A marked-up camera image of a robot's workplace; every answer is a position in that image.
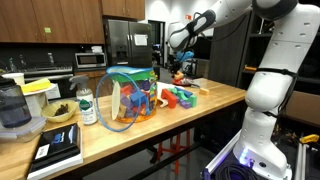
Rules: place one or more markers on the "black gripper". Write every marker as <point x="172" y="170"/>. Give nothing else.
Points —
<point x="176" y="65"/>

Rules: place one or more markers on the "orange block stand with hole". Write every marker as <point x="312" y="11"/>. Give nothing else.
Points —
<point x="179" y="76"/>

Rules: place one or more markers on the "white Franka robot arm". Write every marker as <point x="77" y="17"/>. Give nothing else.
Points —
<point x="273" y="90"/>

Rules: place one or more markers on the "small green foam block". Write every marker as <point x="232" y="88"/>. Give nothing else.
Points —
<point x="172" y="90"/>

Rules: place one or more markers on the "blue triangle foam block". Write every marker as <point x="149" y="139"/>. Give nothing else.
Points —
<point x="186" y="92"/>

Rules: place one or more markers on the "green arch foam block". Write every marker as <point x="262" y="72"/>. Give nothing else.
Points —
<point x="182" y="95"/>

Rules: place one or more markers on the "red foam block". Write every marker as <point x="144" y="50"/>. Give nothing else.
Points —
<point x="169" y="98"/>

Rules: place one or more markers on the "orange cube foam block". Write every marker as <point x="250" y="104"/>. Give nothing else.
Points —
<point x="204" y="91"/>

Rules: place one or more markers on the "purple foam block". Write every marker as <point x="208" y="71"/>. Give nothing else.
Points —
<point x="185" y="104"/>

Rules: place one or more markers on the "clear block bag blue rim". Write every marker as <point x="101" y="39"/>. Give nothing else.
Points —
<point x="133" y="96"/>

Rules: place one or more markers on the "red plate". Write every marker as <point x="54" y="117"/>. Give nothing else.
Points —
<point x="181" y="82"/>

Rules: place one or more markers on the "gray cloth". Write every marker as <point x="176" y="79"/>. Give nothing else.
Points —
<point x="192" y="82"/>

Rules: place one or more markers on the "white cloth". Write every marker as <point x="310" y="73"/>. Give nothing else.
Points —
<point x="162" y="91"/>

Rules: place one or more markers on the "white paper on refrigerator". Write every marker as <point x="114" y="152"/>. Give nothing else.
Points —
<point x="140" y="40"/>

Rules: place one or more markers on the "red exit sign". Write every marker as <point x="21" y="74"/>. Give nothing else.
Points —
<point x="188" y="16"/>

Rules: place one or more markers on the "stainless steel refrigerator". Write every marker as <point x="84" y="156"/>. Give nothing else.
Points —
<point x="128" y="43"/>

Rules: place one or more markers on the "wooden stool red legs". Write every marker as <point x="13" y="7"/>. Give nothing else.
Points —
<point x="175" y="146"/>

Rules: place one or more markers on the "dark shelving unit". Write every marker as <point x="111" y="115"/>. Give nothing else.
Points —
<point x="250" y="50"/>

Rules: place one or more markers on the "wooden lower cabinet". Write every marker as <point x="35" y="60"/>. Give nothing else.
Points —
<point x="95" y="80"/>

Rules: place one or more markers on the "white stack on microwave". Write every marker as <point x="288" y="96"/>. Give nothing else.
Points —
<point x="96" y="49"/>

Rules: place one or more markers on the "silver microwave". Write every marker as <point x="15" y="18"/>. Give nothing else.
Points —
<point x="90" y="60"/>

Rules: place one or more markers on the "white spray bottle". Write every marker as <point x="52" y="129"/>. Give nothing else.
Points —
<point x="86" y="103"/>

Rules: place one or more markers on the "stainless steel stove oven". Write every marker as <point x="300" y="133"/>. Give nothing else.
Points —
<point x="43" y="71"/>

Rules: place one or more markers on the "green sticky note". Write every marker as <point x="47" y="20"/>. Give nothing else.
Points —
<point x="47" y="30"/>

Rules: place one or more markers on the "wooden upper cabinets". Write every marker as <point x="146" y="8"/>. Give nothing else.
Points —
<point x="50" y="20"/>

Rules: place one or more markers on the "white bowl with yellow sponge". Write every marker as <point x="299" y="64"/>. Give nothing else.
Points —
<point x="38" y="95"/>

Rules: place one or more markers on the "black and white book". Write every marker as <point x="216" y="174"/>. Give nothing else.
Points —
<point x="56" y="146"/>

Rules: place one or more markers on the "yellow hand tool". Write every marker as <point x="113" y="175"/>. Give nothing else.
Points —
<point x="309" y="138"/>

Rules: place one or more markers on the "clear plastic lidded container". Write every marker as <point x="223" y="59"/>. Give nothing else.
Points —
<point x="21" y="131"/>

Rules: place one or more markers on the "dark translucent jar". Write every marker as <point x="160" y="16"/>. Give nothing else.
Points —
<point x="13" y="103"/>

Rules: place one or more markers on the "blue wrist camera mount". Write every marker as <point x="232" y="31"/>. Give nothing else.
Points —
<point x="185" y="56"/>

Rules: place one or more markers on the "aluminium mounting frame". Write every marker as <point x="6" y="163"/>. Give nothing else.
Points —
<point x="216" y="160"/>

